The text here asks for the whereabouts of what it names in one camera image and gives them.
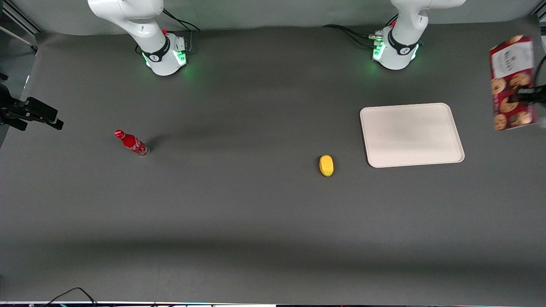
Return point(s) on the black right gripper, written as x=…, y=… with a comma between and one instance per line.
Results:
x=13, y=110

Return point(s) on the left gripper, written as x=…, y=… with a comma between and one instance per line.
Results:
x=535, y=94

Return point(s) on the red cookie box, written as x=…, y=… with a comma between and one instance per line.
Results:
x=509, y=72

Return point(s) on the beige plastic tray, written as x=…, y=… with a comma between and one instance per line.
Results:
x=411, y=134

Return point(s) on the red cola bottle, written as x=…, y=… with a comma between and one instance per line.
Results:
x=132, y=143

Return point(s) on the yellow lemon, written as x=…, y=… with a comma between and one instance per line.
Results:
x=326, y=165

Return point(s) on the aluminium frame rail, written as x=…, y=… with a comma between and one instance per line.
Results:
x=19, y=17

